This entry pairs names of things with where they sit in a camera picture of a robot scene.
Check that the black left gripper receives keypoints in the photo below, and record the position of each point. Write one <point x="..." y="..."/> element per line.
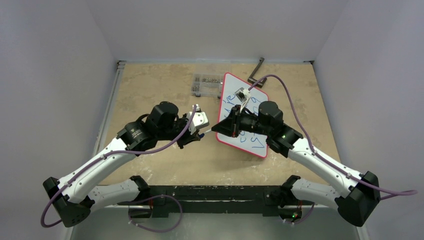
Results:
<point x="188" y="138"/>

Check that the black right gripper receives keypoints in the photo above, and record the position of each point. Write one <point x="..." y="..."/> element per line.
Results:
<point x="236" y="121"/>

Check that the pink framed whiteboard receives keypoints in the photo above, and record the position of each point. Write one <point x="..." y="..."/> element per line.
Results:
<point x="252" y="143"/>

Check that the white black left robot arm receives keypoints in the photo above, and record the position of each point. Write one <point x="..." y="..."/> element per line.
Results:
<point x="81" y="192"/>

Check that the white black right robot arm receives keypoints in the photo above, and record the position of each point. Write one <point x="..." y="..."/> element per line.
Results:
<point x="352" y="194"/>

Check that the clear plastic screw box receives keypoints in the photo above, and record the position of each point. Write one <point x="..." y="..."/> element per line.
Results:
<point x="207" y="85"/>

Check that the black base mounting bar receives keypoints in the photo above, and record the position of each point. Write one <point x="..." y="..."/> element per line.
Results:
<point x="266" y="200"/>

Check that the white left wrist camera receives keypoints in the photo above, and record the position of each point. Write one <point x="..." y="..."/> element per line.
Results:
<point x="198" y="118"/>

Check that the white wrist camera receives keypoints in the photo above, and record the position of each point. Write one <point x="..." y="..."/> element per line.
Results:
<point x="198" y="118"/>
<point x="244" y="95"/>

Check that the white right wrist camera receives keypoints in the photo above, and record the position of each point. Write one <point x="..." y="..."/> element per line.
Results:
<point x="244" y="95"/>

